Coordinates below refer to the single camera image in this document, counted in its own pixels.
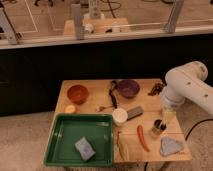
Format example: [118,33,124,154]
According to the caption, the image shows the blue grey towel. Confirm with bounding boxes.
[159,137,184,157]

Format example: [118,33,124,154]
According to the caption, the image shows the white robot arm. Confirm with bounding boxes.
[160,61,213,124]

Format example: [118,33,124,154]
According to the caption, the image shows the metal can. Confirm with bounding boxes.
[152,119,166,136]

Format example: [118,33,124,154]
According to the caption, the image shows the dark grape bunch toy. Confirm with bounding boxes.
[148,83,164,96]

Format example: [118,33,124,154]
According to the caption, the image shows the red carrot toy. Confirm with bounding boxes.
[137,125,150,152]

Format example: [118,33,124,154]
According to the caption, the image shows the grey rectangular block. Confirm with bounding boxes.
[127,106,144,120]

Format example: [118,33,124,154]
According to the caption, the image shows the purple bowl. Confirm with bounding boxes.
[118,79,140,98]

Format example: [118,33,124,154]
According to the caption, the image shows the white cup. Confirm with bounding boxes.
[112,108,128,126]

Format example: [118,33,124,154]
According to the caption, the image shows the yellow corn toy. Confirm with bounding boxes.
[117,132,129,162]

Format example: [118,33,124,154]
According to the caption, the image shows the black utensil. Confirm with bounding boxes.
[108,80,118,109]

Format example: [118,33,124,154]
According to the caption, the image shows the metal fork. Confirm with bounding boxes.
[96,106,113,112]

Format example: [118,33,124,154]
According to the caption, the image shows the blue sponge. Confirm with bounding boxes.
[75,137,96,161]

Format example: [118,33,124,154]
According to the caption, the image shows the orange bowl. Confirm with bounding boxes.
[67,85,89,105]

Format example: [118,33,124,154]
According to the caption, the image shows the small yellow round object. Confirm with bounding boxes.
[65,105,77,114]

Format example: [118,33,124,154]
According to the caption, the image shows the green plastic tray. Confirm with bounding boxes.
[44,114,114,167]

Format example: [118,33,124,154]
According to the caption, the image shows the distant wooden table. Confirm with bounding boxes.
[63,18,130,36]

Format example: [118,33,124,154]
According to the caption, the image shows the black cable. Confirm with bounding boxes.
[185,118,213,141]

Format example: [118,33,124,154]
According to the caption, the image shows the grey metal post right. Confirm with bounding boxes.
[164,0,184,33]

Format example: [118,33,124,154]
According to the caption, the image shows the grey metal post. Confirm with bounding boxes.
[0,8,19,45]
[164,0,184,33]
[71,4,84,40]

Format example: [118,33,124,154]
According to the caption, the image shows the grey metal post centre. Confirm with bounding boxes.
[71,4,84,40]

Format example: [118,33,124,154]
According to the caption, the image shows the grey metal post left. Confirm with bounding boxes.
[0,8,19,45]

